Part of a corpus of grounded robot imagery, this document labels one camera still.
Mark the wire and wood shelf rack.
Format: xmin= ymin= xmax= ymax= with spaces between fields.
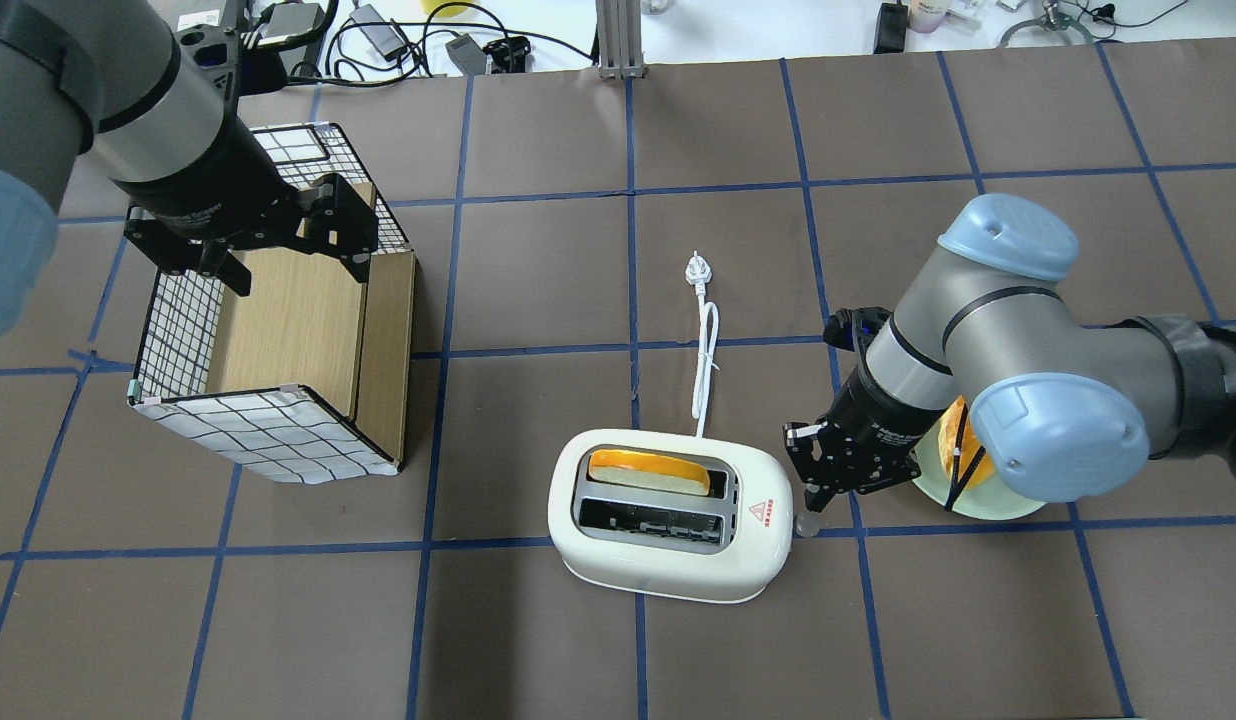
xmin=126 ymin=122 xmax=419 ymax=487

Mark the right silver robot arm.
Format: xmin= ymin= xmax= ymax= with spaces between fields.
xmin=784 ymin=193 xmax=1236 ymax=513

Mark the white two-slot toaster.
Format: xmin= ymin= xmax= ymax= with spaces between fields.
xmin=548 ymin=429 xmax=795 ymax=603

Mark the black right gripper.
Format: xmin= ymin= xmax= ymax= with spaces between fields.
xmin=784 ymin=375 xmax=943 ymax=513

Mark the aluminium frame post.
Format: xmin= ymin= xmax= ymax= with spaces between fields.
xmin=595 ymin=0 xmax=646 ymax=79

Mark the bread slice in toaster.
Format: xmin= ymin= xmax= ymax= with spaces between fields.
xmin=587 ymin=448 xmax=711 ymax=496

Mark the white power cord with plug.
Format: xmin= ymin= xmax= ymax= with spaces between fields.
xmin=684 ymin=251 xmax=723 ymax=438

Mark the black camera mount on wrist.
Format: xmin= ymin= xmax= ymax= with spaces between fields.
xmin=822 ymin=306 xmax=892 ymax=354

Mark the white purple jar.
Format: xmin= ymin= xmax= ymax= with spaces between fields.
xmin=907 ymin=0 xmax=952 ymax=35

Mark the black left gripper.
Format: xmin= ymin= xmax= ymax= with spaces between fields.
xmin=124 ymin=172 xmax=379 ymax=296

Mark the green round plate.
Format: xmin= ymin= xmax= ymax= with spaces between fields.
xmin=912 ymin=417 xmax=1044 ymax=521

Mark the golden pastry on plate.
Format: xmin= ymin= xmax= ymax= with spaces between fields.
xmin=937 ymin=396 xmax=996 ymax=489

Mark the black power adapter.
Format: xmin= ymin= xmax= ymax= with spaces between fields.
xmin=871 ymin=1 xmax=908 ymax=56

